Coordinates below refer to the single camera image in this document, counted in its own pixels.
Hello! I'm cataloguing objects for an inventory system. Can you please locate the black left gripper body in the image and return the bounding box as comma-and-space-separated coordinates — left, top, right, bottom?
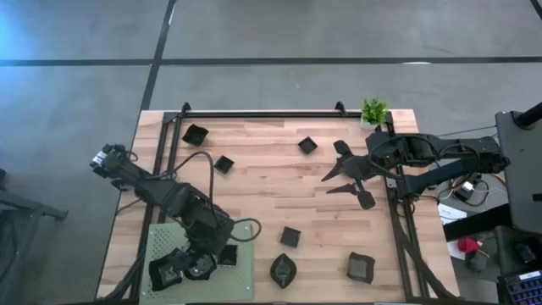
181, 243, 218, 269

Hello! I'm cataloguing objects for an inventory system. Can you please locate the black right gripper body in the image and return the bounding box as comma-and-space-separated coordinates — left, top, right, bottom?
333, 139, 378, 211

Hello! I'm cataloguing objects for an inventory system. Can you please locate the black leaf-shaped plate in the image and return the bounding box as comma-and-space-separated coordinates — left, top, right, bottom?
185, 252, 218, 281
269, 252, 298, 290

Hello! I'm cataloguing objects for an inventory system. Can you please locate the black wavy square plate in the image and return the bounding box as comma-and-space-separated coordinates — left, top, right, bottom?
181, 124, 210, 148
346, 251, 377, 286
147, 253, 185, 293

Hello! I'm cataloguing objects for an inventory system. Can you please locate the small black square plate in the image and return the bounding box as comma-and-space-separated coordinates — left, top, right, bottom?
279, 226, 302, 248
213, 155, 235, 175
297, 136, 319, 156
218, 244, 239, 267

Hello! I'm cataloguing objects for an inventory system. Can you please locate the green perforated metal shelf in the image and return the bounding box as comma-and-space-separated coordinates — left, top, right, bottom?
138, 219, 256, 305

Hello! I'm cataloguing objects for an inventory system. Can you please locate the small green potted plant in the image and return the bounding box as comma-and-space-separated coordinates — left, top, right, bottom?
359, 97, 390, 130

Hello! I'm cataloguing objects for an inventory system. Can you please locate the white paper sheet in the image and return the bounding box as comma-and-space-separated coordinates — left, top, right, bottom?
437, 202, 468, 225

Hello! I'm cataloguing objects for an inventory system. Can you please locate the small silver power adapter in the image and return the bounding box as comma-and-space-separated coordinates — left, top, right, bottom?
451, 180, 478, 202

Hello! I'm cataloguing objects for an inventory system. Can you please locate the black board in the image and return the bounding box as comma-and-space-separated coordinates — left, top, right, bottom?
442, 202, 513, 243

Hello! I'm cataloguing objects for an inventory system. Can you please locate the red cloth object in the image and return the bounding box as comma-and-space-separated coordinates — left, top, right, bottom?
456, 236, 482, 255

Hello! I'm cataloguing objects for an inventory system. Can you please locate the dark grey cloth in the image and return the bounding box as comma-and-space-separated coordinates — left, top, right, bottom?
464, 252, 490, 274

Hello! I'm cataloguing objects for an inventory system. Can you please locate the black metal stand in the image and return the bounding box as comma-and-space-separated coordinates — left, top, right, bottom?
0, 168, 69, 305

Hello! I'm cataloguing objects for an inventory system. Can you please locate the grey metal cabinet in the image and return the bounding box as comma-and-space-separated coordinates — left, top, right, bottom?
495, 108, 542, 236

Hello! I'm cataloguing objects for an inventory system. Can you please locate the dark grey case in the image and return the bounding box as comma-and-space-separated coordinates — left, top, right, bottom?
493, 224, 542, 276

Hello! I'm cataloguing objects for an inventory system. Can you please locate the black round pole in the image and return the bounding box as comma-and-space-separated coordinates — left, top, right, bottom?
512, 101, 542, 130

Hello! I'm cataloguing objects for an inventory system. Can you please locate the small black device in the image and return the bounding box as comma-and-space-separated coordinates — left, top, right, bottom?
513, 241, 538, 264

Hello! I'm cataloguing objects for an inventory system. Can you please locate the compartment parts organizer box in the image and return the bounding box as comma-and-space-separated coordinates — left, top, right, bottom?
495, 269, 542, 305

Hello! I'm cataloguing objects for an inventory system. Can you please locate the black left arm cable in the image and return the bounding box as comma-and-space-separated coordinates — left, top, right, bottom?
171, 150, 263, 244

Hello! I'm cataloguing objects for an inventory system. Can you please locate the black aluminium rig frame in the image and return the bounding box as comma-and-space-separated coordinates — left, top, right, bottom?
96, 101, 461, 303

